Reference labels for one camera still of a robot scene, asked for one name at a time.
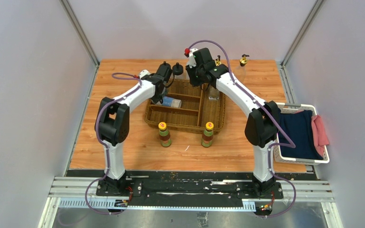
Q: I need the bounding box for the right aluminium frame post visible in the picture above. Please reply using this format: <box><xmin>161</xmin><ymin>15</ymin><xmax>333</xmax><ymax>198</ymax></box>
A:
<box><xmin>281</xmin><ymin>0</ymin><xmax>326</xmax><ymax>68</ymax></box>

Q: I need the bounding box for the woven wicker divided basket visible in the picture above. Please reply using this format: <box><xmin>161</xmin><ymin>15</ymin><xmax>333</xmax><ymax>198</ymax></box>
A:
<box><xmin>144</xmin><ymin>79</ymin><xmax>226</xmax><ymax>134</ymax></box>

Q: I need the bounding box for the purple cable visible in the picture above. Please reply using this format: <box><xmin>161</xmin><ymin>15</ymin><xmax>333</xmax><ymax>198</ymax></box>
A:
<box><xmin>187</xmin><ymin>40</ymin><xmax>297</xmax><ymax>219</ymax></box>
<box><xmin>85</xmin><ymin>72</ymin><xmax>143</xmax><ymax>216</ymax></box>

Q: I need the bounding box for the right green sauce bottle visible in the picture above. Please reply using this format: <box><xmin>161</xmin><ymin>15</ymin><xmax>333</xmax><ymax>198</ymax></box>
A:
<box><xmin>201</xmin><ymin>122</ymin><xmax>214</xmax><ymax>147</ymax></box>

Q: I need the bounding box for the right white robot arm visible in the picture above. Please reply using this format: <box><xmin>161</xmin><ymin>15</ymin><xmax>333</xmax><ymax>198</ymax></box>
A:
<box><xmin>184</xmin><ymin>48</ymin><xmax>279</xmax><ymax>199</ymax></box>

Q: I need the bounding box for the left aluminium frame post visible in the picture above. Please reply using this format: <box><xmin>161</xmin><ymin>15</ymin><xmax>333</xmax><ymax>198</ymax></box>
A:
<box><xmin>59</xmin><ymin>0</ymin><xmax>100</xmax><ymax>68</ymax></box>

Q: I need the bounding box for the green sauce bottle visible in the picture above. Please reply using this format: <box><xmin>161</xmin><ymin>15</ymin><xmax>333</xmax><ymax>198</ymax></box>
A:
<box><xmin>201</xmin><ymin>122</ymin><xmax>214</xmax><ymax>147</ymax></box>
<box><xmin>158</xmin><ymin>122</ymin><xmax>172</xmax><ymax>147</ymax></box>

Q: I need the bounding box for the white plastic perforated basket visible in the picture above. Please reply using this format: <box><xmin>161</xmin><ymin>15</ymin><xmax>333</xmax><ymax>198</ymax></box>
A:
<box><xmin>273</xmin><ymin>103</ymin><xmax>330</xmax><ymax>165</ymax></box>

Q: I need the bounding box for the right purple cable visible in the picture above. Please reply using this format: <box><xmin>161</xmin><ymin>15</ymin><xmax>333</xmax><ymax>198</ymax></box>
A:
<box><xmin>187</xmin><ymin>40</ymin><xmax>297</xmax><ymax>219</ymax></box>

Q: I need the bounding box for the left green sauce bottle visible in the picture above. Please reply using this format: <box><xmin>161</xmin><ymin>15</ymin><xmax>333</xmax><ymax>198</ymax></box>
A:
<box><xmin>158</xmin><ymin>122</ymin><xmax>172</xmax><ymax>147</ymax></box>

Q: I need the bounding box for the aluminium frame post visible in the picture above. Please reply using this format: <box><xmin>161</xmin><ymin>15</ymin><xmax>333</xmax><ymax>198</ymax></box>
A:
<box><xmin>59</xmin><ymin>0</ymin><xmax>100</xmax><ymax>68</ymax></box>
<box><xmin>281</xmin><ymin>0</ymin><xmax>326</xmax><ymax>68</ymax></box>

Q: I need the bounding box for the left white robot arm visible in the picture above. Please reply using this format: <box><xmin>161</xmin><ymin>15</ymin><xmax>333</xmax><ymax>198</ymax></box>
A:
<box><xmin>95</xmin><ymin>62</ymin><xmax>172</xmax><ymax>196</ymax></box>

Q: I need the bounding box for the left black-lid spice jar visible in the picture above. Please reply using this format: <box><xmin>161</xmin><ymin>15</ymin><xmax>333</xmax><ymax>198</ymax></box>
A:
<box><xmin>163</xmin><ymin>61</ymin><xmax>171</xmax><ymax>68</ymax></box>

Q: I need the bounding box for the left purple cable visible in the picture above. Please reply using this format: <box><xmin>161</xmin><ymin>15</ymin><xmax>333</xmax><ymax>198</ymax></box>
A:
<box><xmin>85</xmin><ymin>72</ymin><xmax>143</xmax><ymax>216</ymax></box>

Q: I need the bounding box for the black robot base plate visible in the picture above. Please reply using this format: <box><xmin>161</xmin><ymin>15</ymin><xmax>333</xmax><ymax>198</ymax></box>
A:
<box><xmin>96</xmin><ymin>171</ymin><xmax>283</xmax><ymax>208</ymax></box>

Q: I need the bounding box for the silver-lid pepper jar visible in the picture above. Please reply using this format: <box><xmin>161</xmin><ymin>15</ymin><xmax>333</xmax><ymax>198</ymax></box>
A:
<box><xmin>161</xmin><ymin>96</ymin><xmax>182</xmax><ymax>108</ymax></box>

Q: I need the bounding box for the dark blue cloth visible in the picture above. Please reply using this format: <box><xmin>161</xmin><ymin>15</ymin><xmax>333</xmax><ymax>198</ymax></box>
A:
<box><xmin>279</xmin><ymin>110</ymin><xmax>323</xmax><ymax>160</ymax></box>

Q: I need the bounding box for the pink cloth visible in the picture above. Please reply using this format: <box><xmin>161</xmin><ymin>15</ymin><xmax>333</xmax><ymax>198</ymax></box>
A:
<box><xmin>311</xmin><ymin>115</ymin><xmax>329</xmax><ymax>151</ymax></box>

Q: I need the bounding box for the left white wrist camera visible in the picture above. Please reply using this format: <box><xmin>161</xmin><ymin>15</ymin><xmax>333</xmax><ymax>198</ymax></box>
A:
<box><xmin>134</xmin><ymin>69</ymin><xmax>150</xmax><ymax>80</ymax></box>

